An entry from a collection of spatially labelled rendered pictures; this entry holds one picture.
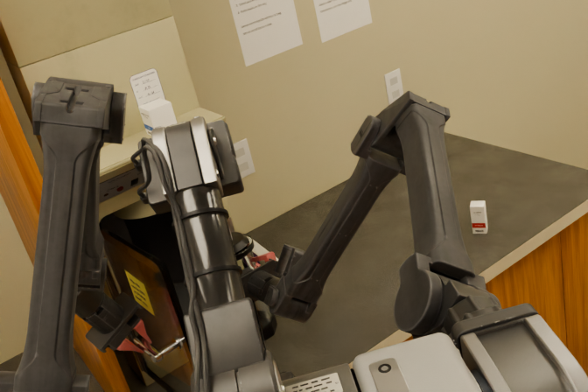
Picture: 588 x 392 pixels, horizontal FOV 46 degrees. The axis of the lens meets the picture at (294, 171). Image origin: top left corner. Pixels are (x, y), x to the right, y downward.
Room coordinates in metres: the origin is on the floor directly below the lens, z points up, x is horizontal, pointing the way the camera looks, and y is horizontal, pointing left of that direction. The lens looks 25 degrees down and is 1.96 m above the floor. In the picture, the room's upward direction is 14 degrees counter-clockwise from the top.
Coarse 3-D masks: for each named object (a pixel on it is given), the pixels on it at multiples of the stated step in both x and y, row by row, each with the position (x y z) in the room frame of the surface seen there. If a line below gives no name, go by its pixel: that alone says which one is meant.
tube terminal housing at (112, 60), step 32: (128, 32) 1.37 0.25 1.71; (160, 32) 1.41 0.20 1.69; (32, 64) 1.28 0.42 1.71; (64, 64) 1.31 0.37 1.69; (96, 64) 1.33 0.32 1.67; (128, 64) 1.36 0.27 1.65; (160, 64) 1.40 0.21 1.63; (128, 96) 1.35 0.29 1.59; (192, 96) 1.42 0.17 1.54; (128, 128) 1.34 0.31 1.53; (128, 192) 1.32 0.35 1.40; (128, 352) 1.31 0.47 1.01
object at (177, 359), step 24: (120, 240) 1.13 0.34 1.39; (120, 264) 1.16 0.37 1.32; (144, 264) 1.06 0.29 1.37; (120, 288) 1.21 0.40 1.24; (168, 288) 1.01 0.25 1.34; (144, 312) 1.13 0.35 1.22; (168, 312) 1.03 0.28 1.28; (168, 336) 1.07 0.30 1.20; (144, 360) 1.23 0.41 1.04; (168, 360) 1.11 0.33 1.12; (168, 384) 1.15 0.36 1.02
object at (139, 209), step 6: (132, 204) 1.37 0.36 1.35; (138, 204) 1.37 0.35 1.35; (144, 204) 1.36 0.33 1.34; (120, 210) 1.38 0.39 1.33; (126, 210) 1.37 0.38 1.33; (132, 210) 1.37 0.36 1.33; (138, 210) 1.36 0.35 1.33; (144, 210) 1.36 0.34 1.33; (150, 210) 1.36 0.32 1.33; (120, 216) 1.38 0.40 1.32; (126, 216) 1.37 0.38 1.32; (132, 216) 1.36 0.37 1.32; (138, 216) 1.36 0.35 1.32; (144, 216) 1.35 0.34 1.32
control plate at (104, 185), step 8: (120, 176) 1.23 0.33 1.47; (128, 176) 1.25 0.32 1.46; (136, 176) 1.27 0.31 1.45; (104, 184) 1.22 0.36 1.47; (112, 184) 1.23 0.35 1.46; (120, 184) 1.25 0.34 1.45; (128, 184) 1.27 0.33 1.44; (136, 184) 1.29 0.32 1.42; (104, 192) 1.24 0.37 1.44; (112, 192) 1.26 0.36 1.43; (120, 192) 1.28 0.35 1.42
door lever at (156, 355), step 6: (138, 336) 1.08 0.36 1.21; (138, 342) 1.06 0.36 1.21; (144, 342) 1.06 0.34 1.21; (174, 342) 1.04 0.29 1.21; (144, 348) 1.04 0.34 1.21; (150, 348) 1.03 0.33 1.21; (156, 348) 1.03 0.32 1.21; (168, 348) 1.03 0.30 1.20; (174, 348) 1.03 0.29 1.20; (180, 348) 1.03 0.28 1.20; (150, 354) 1.02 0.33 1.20; (156, 354) 1.01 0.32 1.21; (162, 354) 1.02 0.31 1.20; (156, 360) 1.01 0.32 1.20
